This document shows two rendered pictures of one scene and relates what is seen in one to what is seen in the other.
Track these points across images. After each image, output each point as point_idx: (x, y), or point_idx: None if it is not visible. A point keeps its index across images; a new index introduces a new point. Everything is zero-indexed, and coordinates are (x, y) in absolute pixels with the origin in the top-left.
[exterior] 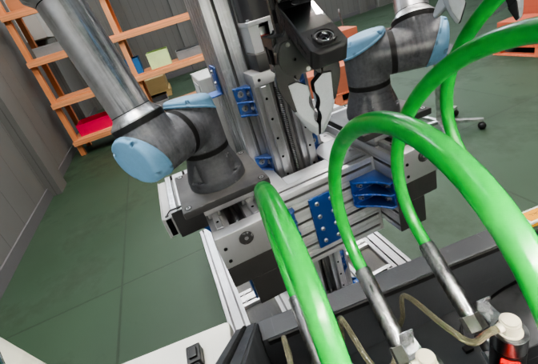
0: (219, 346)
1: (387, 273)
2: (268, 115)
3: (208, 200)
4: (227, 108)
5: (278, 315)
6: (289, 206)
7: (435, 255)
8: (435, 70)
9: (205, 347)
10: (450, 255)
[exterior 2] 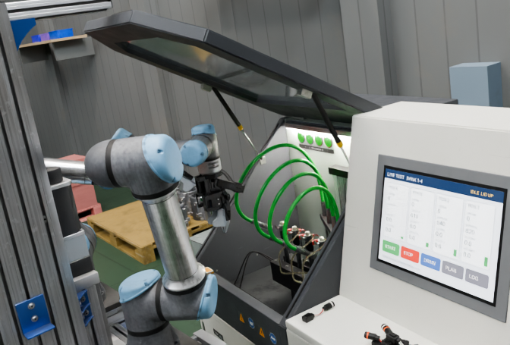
0: (298, 317)
1: (241, 297)
2: (104, 306)
3: (192, 342)
4: (46, 343)
5: (272, 318)
6: None
7: None
8: (271, 177)
9: (301, 320)
10: (230, 286)
